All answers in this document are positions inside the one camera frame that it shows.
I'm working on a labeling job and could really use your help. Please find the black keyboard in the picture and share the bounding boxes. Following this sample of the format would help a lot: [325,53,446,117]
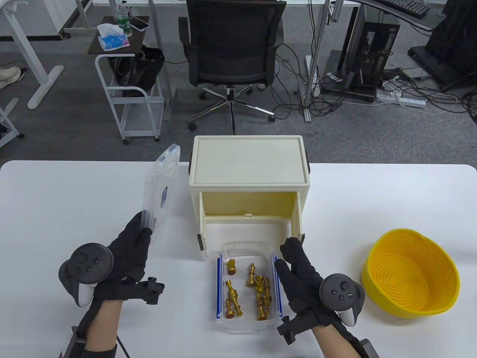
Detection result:
[386,0,431,17]

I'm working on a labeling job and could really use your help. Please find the pile of gold chess pieces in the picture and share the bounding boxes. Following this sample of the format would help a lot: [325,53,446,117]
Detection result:
[224,258,273,321]

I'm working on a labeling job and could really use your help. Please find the white wire cart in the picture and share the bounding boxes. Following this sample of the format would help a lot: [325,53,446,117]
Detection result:
[95,52,165,145]

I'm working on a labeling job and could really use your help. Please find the white storage pedestal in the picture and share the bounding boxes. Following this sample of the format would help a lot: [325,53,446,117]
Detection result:
[10,0,72,40]

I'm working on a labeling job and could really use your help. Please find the person's right hand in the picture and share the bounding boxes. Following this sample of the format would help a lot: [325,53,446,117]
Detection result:
[274,237,366,327]

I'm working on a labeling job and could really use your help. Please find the brown side table top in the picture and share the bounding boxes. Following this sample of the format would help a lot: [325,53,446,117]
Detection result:
[88,16,150,56]

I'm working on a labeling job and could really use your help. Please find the person's left hand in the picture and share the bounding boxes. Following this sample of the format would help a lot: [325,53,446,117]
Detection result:
[91,211,153,302]

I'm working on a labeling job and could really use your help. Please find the blue tissue pack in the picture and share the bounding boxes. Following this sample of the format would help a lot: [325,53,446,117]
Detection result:
[97,23,131,51]

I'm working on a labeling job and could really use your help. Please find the tangle of black cables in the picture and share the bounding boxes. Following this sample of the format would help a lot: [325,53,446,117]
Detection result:
[272,0,477,123]

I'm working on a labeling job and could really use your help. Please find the yellow woven basket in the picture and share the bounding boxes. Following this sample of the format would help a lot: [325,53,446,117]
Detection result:
[361,228,461,318]

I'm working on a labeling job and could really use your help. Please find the clear lid with blue label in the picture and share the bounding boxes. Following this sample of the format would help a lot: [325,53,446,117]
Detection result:
[142,144,181,239]

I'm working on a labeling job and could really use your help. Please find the person's left forearm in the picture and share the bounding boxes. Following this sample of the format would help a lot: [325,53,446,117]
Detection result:
[84,298,123,358]

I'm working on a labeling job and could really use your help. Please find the black battery pack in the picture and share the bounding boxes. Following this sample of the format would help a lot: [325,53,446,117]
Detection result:
[356,339,380,358]
[60,326,88,358]

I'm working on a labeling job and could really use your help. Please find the black bag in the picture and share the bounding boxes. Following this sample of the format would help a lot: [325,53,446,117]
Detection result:
[109,45,165,98]

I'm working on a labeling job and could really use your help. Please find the black office chair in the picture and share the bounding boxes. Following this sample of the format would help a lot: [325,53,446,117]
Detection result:
[178,0,288,135]

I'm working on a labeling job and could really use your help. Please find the clear plastic box blue clips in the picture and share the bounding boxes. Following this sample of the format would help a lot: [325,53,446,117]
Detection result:
[213,241,285,333]

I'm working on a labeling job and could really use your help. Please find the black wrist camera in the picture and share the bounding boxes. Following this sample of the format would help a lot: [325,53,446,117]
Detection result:
[121,276,165,305]
[277,315,317,345]

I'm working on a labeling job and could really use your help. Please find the green water bottle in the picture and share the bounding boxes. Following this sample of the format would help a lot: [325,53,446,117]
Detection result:
[114,0,133,37]

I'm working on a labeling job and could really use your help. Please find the aluminium post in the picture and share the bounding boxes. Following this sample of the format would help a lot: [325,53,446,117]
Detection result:
[301,0,332,123]

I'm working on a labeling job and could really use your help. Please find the person's right forearm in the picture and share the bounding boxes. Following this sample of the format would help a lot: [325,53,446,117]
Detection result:
[313,323,358,358]

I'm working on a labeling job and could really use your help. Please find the white power strip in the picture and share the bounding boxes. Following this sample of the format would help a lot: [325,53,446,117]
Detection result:
[376,93,427,109]

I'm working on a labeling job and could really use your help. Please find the cream plastic cabinet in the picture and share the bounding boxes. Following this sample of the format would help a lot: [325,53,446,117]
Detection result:
[188,135,311,261]

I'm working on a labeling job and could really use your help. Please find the grey desk leg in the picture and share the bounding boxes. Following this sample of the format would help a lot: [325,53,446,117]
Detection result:
[148,0,176,122]

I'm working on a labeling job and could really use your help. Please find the black computer tower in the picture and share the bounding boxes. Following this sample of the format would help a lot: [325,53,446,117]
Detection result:
[321,22,401,103]

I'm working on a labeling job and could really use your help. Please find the black wrist strap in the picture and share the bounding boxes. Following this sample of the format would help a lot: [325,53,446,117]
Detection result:
[84,345,118,358]

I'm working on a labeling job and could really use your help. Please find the white desk leg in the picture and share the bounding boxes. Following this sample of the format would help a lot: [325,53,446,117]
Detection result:
[0,0,64,110]

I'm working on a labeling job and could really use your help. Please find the dark curved desk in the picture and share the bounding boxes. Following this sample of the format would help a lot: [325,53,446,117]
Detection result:
[360,0,444,36]

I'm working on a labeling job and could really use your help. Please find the white desk frame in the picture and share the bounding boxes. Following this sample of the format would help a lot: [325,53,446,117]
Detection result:
[0,98,25,148]

